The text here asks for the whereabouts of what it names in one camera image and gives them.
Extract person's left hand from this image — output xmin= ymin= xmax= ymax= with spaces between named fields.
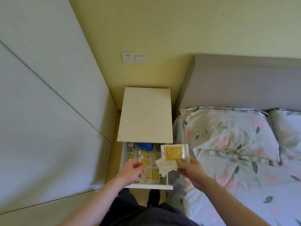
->
xmin=116 ymin=160 xmax=147 ymax=187

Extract person's right hand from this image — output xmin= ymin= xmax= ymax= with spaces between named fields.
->
xmin=176 ymin=159 xmax=210 ymax=191

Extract yellow packet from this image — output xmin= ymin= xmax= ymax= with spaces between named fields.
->
xmin=161 ymin=144 xmax=190 ymax=164

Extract white paper packet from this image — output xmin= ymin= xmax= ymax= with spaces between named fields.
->
xmin=155 ymin=159 xmax=178 ymax=178

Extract person's right forearm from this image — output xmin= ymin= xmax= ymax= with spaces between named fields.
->
xmin=197 ymin=176 xmax=271 ymax=226

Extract person's left forearm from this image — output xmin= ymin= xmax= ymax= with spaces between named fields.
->
xmin=57 ymin=178 xmax=128 ymax=226

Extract pile of yellow sachets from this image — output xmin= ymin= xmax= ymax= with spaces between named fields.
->
xmin=127 ymin=143 xmax=161 ymax=184

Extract blue plastic bag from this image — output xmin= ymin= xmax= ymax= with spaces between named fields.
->
xmin=137 ymin=143 xmax=154 ymax=152

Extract white nightstand drawer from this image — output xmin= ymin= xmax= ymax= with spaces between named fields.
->
xmin=119 ymin=142 xmax=174 ymax=190

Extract person's dark slipper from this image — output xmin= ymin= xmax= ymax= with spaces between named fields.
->
xmin=147 ymin=189 xmax=161 ymax=208

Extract person's dark shorts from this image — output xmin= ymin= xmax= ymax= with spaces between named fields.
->
xmin=100 ymin=188 xmax=201 ymax=226

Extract floral pillow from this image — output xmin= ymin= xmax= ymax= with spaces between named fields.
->
xmin=180 ymin=106 xmax=281 ymax=163
xmin=268 ymin=108 xmax=301 ymax=161

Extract white nightstand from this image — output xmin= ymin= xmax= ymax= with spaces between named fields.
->
xmin=117 ymin=87 xmax=174 ymax=144

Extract floral bed sheet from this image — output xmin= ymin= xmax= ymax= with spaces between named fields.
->
xmin=170 ymin=114 xmax=301 ymax=226

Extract grey bed headboard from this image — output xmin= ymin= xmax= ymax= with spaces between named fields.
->
xmin=176 ymin=54 xmax=301 ymax=114

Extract white wardrobe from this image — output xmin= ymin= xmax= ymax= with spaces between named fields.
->
xmin=0 ymin=0 xmax=118 ymax=226

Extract white light switch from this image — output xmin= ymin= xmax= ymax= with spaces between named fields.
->
xmin=134 ymin=52 xmax=147 ymax=64

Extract white wall socket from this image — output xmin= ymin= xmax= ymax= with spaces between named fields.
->
xmin=121 ymin=52 xmax=135 ymax=64

